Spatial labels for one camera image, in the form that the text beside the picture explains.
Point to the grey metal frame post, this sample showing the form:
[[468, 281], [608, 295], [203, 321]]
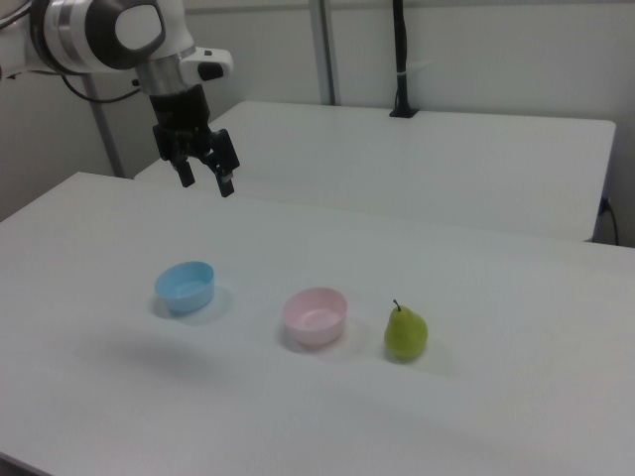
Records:
[[325, 49], [106, 134]]

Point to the white side table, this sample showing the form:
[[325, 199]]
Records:
[[397, 163]]

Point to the light blue plastic bowl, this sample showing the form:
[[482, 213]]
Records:
[[186, 290]]

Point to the black camera stand pole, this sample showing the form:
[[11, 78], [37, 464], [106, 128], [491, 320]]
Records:
[[403, 59]]

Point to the pink plastic bowl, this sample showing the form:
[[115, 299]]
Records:
[[315, 317]]

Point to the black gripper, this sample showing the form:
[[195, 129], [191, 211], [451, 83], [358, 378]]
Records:
[[181, 111]]

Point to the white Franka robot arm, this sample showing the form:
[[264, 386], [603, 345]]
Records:
[[99, 35]]

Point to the green pear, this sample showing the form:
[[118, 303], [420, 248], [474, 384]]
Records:
[[406, 334]]

